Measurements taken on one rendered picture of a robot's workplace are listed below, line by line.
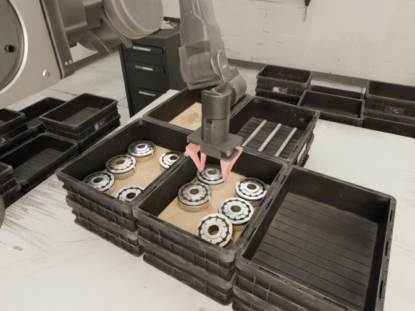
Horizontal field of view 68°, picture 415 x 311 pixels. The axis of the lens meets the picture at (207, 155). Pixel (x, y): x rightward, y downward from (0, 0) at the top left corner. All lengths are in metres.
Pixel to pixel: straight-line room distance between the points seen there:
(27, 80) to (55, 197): 1.00
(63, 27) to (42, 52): 0.03
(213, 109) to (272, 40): 3.67
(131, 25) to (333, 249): 0.74
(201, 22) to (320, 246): 0.64
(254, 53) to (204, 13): 3.77
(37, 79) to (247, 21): 4.01
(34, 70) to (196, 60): 0.32
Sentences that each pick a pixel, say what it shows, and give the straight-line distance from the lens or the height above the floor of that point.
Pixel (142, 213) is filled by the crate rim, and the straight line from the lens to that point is 0.82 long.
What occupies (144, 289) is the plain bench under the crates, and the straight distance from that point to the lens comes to 0.96.
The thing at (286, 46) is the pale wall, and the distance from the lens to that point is 4.21.
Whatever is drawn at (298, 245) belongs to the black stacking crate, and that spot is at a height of 0.83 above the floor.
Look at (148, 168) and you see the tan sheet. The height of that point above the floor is 0.83.
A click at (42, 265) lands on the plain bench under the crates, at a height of 0.70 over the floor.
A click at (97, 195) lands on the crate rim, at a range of 0.91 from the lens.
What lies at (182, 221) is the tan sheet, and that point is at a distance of 0.92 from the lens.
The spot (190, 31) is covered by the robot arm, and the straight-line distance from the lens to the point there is 0.59.
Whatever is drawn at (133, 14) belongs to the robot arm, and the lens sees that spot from 0.40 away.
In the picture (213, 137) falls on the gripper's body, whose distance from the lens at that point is 0.62.
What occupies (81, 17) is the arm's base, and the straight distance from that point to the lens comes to 0.37.
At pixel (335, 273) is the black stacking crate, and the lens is 0.88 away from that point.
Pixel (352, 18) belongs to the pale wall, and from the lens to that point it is 4.05.
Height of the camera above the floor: 1.51
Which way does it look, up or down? 36 degrees down
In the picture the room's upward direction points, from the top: straight up
